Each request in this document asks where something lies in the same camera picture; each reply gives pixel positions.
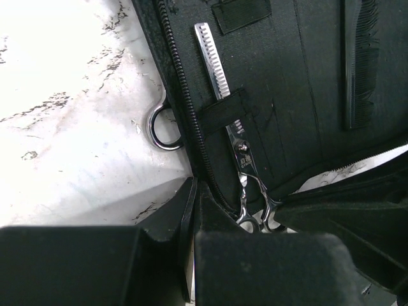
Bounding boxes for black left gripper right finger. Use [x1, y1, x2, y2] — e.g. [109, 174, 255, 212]
[194, 232, 363, 305]

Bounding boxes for silver hair scissors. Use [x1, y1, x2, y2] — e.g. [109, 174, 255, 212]
[146, 88, 183, 151]

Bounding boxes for silver thinning scissors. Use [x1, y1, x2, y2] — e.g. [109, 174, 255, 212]
[194, 22, 286, 233]

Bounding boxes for black zip tool case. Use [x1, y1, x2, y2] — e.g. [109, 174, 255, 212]
[133, 1, 407, 303]

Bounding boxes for black hair comb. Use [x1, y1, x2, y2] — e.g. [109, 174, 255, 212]
[342, 0, 379, 130]

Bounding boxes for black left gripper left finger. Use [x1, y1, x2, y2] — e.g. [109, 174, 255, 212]
[1, 177, 198, 305]

